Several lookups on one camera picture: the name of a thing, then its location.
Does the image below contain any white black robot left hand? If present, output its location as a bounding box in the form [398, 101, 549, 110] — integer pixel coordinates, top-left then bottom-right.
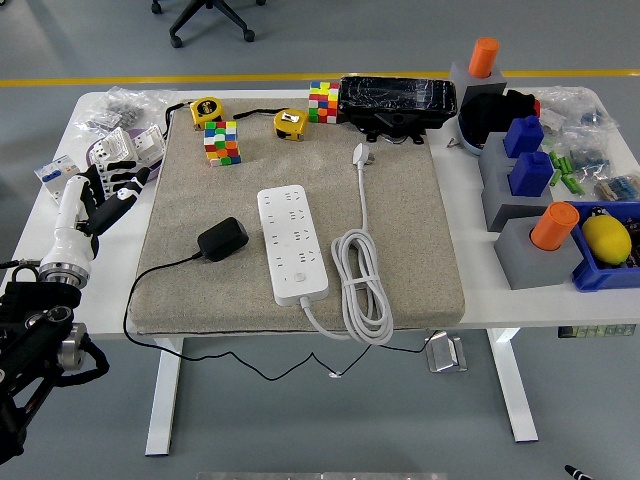
[40, 160, 151, 269]

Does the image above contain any thin black adapter cord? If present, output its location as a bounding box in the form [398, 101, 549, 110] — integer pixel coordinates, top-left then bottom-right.
[123, 251, 444, 382]

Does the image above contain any black power adapter plug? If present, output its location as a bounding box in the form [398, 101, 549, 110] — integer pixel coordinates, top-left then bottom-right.
[197, 216, 250, 263]

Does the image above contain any white power strip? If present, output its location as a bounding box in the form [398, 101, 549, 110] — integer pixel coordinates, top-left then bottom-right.
[256, 184, 330, 307]

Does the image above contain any white circuit breaker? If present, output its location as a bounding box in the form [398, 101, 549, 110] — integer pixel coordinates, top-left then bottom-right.
[33, 154, 86, 204]

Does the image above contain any white table leg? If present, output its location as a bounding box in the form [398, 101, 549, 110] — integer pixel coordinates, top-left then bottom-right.
[487, 328, 540, 444]
[144, 337, 185, 457]

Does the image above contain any clear bag of grey screws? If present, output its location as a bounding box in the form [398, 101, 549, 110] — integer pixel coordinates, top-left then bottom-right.
[73, 85, 176, 136]

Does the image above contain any table control panel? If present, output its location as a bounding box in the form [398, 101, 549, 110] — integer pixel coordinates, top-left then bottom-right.
[557, 324, 637, 340]

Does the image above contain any colourful puzzle cube stack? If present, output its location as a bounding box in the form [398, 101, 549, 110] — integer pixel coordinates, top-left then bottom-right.
[308, 81, 341, 125]
[202, 120, 242, 168]

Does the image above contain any yellow tape measure printed 5m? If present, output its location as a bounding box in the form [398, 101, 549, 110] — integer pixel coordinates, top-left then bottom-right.
[162, 96, 225, 132]

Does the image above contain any blue plastic bin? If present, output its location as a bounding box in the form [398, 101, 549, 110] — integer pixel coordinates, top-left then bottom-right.
[564, 199, 640, 293]

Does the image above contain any black office chair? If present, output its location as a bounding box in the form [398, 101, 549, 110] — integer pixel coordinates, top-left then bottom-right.
[151, 0, 266, 50]

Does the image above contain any large grey holder block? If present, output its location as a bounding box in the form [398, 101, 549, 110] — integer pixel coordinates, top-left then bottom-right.
[493, 215, 585, 291]

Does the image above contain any yellow lemon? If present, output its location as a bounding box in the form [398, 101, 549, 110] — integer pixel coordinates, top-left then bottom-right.
[580, 213, 633, 265]

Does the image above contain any yellow tape measure silver clip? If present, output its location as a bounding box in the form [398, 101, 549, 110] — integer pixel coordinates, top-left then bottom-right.
[233, 107, 310, 143]

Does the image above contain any orange cylinder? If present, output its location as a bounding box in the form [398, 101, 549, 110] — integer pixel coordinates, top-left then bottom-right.
[529, 201, 580, 251]
[467, 37, 500, 79]

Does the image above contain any grey stepped holder block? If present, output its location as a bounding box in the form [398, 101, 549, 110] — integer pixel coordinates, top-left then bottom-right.
[477, 131, 554, 233]

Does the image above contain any clear bag of striped components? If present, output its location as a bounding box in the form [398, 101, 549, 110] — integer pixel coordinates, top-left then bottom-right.
[592, 172, 640, 204]

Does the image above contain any blue peg block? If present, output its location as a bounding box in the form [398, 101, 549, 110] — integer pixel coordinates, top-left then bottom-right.
[507, 149, 555, 198]
[502, 114, 545, 159]

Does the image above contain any grey-brown mat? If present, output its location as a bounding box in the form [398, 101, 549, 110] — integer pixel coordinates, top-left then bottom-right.
[127, 97, 466, 336]

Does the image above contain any clear bag of blue parts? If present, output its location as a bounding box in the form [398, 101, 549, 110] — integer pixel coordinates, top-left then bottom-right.
[567, 142, 614, 177]

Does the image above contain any light blue bowl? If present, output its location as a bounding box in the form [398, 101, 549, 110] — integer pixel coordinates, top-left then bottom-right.
[457, 114, 486, 157]

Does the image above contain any black wrapped box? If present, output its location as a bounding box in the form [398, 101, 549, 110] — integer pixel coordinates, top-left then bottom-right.
[338, 74, 459, 146]

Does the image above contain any clear bag of white parts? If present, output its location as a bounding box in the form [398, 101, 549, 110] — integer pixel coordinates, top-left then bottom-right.
[537, 85, 624, 151]

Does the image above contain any black cloth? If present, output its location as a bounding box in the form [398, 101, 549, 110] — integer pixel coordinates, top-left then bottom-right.
[458, 88, 539, 151]

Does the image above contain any small grey holder block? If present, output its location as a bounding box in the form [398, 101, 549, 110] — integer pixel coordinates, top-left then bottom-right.
[448, 59, 508, 109]

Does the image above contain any white wall socket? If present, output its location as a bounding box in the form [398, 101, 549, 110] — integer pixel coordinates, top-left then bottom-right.
[127, 124, 166, 169]
[91, 127, 139, 174]

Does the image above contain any purple ring tray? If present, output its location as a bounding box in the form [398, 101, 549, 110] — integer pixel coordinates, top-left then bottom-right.
[87, 127, 166, 181]

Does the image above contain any silver metal bracket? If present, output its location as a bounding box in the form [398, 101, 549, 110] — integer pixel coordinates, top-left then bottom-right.
[423, 332, 469, 374]

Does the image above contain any white power strip cord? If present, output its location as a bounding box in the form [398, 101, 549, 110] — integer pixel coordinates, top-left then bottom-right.
[298, 142, 395, 346]

